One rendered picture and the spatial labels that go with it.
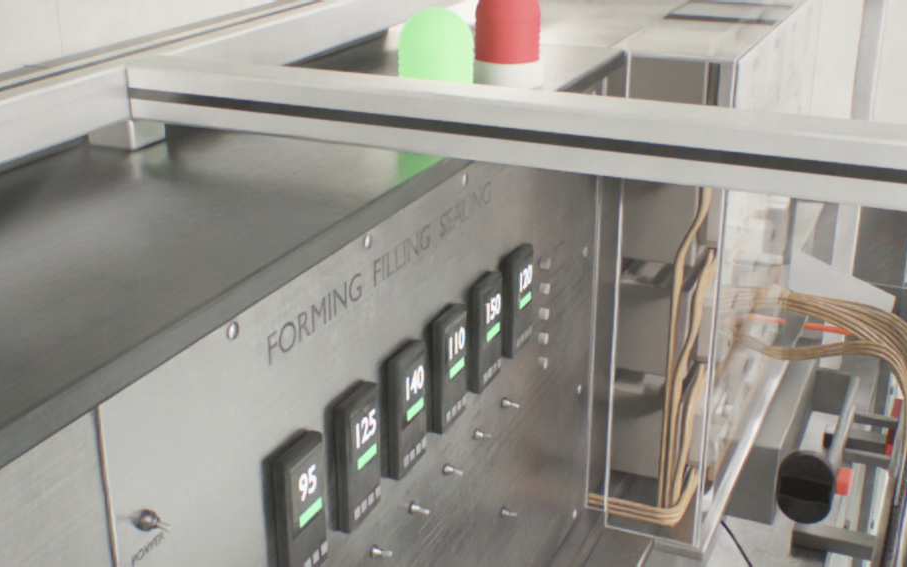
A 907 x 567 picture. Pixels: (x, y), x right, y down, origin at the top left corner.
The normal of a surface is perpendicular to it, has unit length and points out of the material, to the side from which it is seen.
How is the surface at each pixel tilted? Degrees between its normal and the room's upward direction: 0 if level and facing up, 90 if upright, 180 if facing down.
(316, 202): 0
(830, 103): 90
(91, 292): 0
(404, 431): 90
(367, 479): 90
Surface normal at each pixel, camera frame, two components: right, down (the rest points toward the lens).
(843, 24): -0.40, 0.33
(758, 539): 0.00, -0.93
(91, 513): 0.92, 0.15
